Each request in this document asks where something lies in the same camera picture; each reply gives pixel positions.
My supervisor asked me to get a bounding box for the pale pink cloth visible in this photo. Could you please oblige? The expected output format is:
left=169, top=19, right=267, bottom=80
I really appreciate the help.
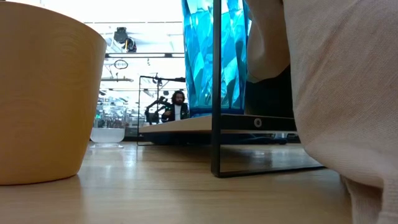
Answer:
left=244, top=0, right=398, bottom=224

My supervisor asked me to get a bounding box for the person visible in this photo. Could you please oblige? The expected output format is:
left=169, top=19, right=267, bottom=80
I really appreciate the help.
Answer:
left=160, top=90, right=190, bottom=123

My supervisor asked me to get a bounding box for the wooden shelf with black frame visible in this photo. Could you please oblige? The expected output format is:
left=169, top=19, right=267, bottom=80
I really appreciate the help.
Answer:
left=136, top=0, right=326, bottom=179

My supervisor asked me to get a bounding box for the black overhead camera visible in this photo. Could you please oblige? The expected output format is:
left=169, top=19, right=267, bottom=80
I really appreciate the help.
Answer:
left=113, top=27, right=138, bottom=53

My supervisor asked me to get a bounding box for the clear drinking glass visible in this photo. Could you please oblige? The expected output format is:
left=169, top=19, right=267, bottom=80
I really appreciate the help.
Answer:
left=90, top=104, right=128, bottom=149

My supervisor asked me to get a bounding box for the orange plastic cup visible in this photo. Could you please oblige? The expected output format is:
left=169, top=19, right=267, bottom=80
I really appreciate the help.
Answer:
left=0, top=1, right=108, bottom=186

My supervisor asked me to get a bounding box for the teal faceted plastic tumbler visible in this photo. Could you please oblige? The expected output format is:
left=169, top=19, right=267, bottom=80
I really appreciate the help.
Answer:
left=182, top=0, right=252, bottom=118

